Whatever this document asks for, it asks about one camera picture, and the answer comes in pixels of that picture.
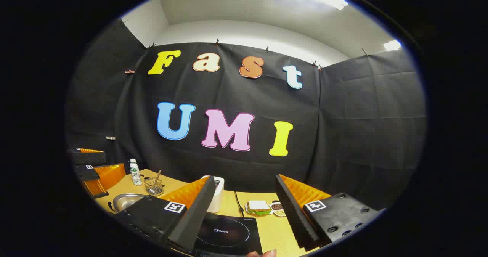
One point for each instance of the white plastic bottle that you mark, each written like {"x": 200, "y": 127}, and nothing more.
{"x": 135, "y": 175}

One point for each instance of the white divided bean tray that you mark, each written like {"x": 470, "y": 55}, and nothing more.
{"x": 277, "y": 208}

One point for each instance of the black induction cooktop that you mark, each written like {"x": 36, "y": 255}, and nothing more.
{"x": 232, "y": 236}

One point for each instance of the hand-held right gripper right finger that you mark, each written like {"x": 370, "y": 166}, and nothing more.
{"x": 293, "y": 215}

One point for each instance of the small ceiling light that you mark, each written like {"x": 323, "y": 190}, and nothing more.
{"x": 392, "y": 45}

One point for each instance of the small white plate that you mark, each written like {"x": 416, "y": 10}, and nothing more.
{"x": 246, "y": 209}

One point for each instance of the stainless steel pot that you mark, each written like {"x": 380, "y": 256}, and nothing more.
{"x": 127, "y": 201}

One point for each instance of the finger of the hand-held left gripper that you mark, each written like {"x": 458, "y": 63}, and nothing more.
{"x": 89, "y": 157}
{"x": 108, "y": 175}

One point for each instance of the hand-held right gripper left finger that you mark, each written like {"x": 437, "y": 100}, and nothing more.
{"x": 192, "y": 219}

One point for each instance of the white toaster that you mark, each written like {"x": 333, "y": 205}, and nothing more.
{"x": 218, "y": 196}

